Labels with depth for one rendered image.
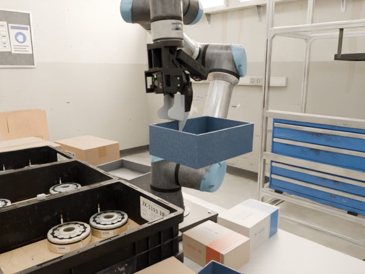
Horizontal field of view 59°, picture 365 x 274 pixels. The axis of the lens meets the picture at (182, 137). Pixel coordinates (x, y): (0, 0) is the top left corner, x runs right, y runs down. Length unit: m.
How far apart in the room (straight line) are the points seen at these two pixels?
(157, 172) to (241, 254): 0.39
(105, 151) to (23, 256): 0.98
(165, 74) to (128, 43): 4.02
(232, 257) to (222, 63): 0.63
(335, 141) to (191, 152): 1.82
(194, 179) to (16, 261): 0.55
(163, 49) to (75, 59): 3.59
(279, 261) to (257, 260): 0.07
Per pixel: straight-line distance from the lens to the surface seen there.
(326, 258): 1.12
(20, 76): 4.05
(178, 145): 0.67
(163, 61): 0.75
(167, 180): 1.13
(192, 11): 0.86
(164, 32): 0.76
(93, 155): 1.72
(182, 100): 0.77
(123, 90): 4.67
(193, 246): 1.00
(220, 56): 1.18
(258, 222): 1.07
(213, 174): 1.05
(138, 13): 0.92
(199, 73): 0.81
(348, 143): 2.37
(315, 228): 2.61
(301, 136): 2.48
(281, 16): 3.54
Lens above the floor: 1.26
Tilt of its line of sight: 12 degrees down
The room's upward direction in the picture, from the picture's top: straight up
